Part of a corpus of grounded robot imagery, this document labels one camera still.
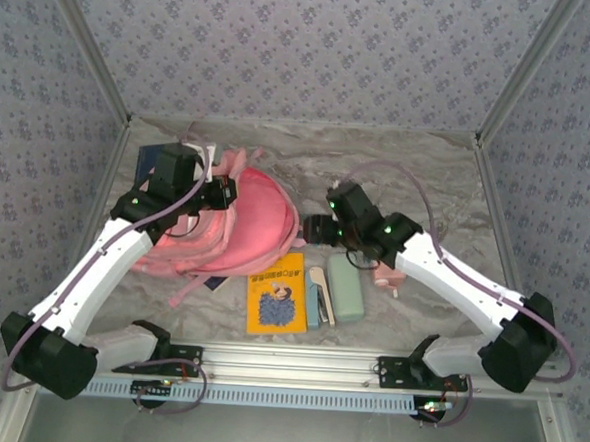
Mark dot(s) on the thick blue book yellow label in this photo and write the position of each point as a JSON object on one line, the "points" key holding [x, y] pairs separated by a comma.
{"points": [[145, 167]]}

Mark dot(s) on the pink backpack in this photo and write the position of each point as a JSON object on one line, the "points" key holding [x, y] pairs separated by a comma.
{"points": [[260, 214]]}

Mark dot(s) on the mint green pencil case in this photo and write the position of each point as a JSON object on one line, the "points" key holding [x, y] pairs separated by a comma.
{"points": [[346, 289]]}

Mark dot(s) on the pink pencil sharpener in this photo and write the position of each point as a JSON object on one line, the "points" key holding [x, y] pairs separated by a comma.
{"points": [[390, 279]]}

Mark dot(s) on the light blue stapler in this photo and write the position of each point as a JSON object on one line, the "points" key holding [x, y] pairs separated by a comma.
{"points": [[314, 307]]}

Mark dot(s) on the thin dark blue booklet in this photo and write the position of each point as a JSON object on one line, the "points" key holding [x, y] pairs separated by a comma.
{"points": [[214, 282]]}

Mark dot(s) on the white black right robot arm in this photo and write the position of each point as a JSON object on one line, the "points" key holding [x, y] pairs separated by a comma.
{"points": [[461, 281]]}

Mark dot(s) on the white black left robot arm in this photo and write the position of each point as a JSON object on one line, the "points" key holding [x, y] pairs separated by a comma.
{"points": [[91, 273]]}

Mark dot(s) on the left controller board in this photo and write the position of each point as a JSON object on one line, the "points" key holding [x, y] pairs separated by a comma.
{"points": [[152, 386]]}

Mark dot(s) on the controller board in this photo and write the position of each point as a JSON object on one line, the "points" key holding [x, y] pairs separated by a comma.
{"points": [[434, 407], [152, 386]]}

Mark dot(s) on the right controller board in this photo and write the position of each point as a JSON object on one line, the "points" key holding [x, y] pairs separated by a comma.
{"points": [[434, 407]]}

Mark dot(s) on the aluminium left side rail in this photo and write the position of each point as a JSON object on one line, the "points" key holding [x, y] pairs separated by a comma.
{"points": [[86, 228]]}

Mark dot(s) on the aluminium rear rail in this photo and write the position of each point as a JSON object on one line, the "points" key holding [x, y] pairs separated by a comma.
{"points": [[331, 127]]}

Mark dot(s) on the aluminium mounting rail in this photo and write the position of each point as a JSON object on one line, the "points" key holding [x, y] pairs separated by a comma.
{"points": [[286, 363]]}

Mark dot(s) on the aluminium right side rail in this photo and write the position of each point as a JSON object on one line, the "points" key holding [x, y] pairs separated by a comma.
{"points": [[503, 254]]}

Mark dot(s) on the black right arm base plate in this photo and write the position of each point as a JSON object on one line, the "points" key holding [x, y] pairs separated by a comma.
{"points": [[396, 372]]}

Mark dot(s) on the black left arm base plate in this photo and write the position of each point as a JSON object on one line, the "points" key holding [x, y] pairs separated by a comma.
{"points": [[186, 359]]}

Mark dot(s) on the aluminium left corner post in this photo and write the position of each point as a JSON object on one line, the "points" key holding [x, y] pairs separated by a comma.
{"points": [[85, 43]]}

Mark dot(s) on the aluminium corner post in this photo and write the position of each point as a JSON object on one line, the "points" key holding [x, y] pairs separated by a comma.
{"points": [[85, 43], [529, 70]]}

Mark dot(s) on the aluminium right corner post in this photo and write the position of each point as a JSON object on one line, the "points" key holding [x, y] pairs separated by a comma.
{"points": [[529, 70]]}

